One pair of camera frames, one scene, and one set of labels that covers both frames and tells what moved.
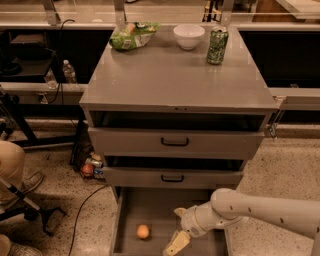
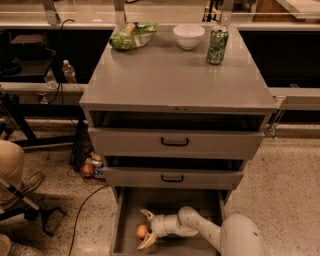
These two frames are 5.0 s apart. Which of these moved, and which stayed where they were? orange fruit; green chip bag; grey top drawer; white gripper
Moved: white gripper
Stayed: grey top drawer; orange fruit; green chip bag
